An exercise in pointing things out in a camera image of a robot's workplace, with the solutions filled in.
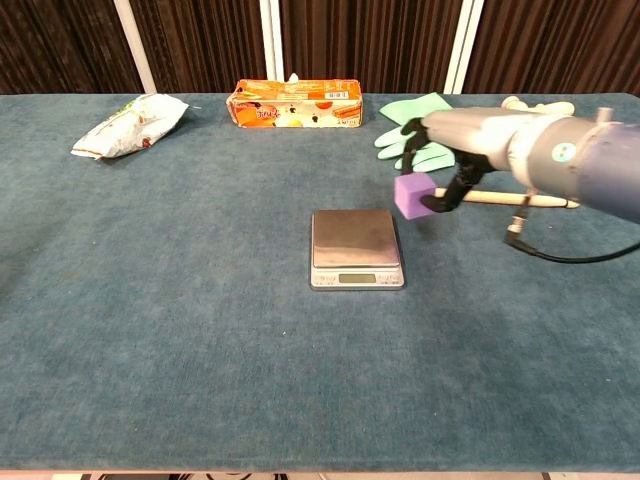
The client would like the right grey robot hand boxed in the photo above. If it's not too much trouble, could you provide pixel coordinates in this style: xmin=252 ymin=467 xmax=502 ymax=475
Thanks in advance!
xmin=400 ymin=107 xmax=542 ymax=214

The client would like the purple cube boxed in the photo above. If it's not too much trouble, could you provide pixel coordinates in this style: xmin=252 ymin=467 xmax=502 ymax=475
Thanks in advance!
xmin=393 ymin=172 xmax=438 ymax=221

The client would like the silver digital kitchen scale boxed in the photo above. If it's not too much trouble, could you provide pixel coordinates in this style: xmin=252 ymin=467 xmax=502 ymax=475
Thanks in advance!
xmin=309 ymin=208 xmax=407 ymax=292

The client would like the wooden rolling pin stick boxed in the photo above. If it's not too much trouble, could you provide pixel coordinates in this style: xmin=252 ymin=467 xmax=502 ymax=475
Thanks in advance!
xmin=433 ymin=187 xmax=582 ymax=209

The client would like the green rubber glove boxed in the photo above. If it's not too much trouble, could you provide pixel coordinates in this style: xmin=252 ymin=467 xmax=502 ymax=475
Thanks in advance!
xmin=373 ymin=91 xmax=457 ymax=174

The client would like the small wooden mallet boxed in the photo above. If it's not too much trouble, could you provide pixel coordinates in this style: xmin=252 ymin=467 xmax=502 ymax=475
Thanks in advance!
xmin=500 ymin=95 xmax=576 ymax=117

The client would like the orange biscuit box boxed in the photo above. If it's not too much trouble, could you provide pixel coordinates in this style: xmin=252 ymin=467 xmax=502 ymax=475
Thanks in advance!
xmin=225 ymin=73 xmax=364 ymax=129

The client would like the teal table cloth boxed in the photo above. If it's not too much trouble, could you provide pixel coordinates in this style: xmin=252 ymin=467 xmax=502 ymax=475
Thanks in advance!
xmin=0 ymin=91 xmax=640 ymax=474

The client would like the white crumpled snack bag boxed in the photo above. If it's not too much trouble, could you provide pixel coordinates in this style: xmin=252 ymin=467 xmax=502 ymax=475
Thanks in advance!
xmin=70 ymin=92 xmax=190 ymax=161

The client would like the white vertical frame post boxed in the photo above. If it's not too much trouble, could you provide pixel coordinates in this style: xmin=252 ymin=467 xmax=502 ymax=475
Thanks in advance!
xmin=258 ymin=0 xmax=286 ymax=82
xmin=112 ymin=0 xmax=158 ymax=95
xmin=443 ymin=0 xmax=486 ymax=95

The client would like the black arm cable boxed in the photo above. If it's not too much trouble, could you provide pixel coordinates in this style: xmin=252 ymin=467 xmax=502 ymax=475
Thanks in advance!
xmin=503 ymin=193 xmax=640 ymax=264

